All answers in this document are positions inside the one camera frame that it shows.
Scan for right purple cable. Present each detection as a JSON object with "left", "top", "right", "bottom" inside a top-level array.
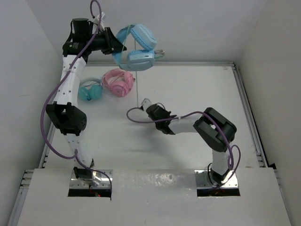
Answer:
[{"left": 126, "top": 107, "right": 241, "bottom": 189}]

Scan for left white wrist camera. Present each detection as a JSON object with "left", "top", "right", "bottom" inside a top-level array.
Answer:
[{"left": 88, "top": 13, "right": 105, "bottom": 33}]

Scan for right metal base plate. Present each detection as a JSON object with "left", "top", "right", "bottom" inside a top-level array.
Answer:
[{"left": 195, "top": 169, "right": 238, "bottom": 189}]

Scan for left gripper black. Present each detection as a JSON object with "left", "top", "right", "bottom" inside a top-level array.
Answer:
[{"left": 84, "top": 26, "right": 125, "bottom": 55}]

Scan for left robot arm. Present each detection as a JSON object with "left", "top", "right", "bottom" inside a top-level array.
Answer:
[{"left": 43, "top": 18, "right": 122, "bottom": 180}]

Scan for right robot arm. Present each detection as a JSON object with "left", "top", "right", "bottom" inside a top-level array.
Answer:
[{"left": 142, "top": 104, "right": 237, "bottom": 185}]

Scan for light blue headphones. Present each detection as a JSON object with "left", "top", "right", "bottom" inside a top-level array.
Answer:
[{"left": 111, "top": 23, "right": 158, "bottom": 71}]

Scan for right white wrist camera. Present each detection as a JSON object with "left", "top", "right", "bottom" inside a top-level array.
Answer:
[{"left": 141, "top": 98, "right": 153, "bottom": 111}]

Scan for purple cable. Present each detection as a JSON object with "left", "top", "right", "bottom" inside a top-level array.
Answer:
[
  {"left": 40, "top": 0, "right": 113, "bottom": 195},
  {"left": 126, "top": 107, "right": 241, "bottom": 189}
]

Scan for teal headphones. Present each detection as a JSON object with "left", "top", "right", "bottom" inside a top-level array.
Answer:
[{"left": 78, "top": 79, "right": 103, "bottom": 101}]

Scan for aluminium table frame rail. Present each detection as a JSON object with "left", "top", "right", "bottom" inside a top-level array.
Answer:
[{"left": 40, "top": 61, "right": 277, "bottom": 169}]

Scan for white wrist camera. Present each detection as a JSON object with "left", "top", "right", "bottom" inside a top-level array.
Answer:
[
  {"left": 141, "top": 98, "right": 153, "bottom": 111},
  {"left": 88, "top": 13, "right": 105, "bottom": 33}
]

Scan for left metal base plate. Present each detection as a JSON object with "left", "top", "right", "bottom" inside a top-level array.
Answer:
[{"left": 70, "top": 171, "right": 111, "bottom": 189}]

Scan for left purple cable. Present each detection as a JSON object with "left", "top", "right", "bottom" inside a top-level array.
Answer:
[{"left": 40, "top": 0, "right": 113, "bottom": 195}]

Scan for metal base plate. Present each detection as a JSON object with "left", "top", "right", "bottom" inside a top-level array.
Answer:
[
  {"left": 70, "top": 171, "right": 111, "bottom": 189},
  {"left": 195, "top": 169, "right": 238, "bottom": 189}
]

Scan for pink headphones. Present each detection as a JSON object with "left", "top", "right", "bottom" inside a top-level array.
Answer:
[{"left": 102, "top": 69, "right": 135, "bottom": 97}]

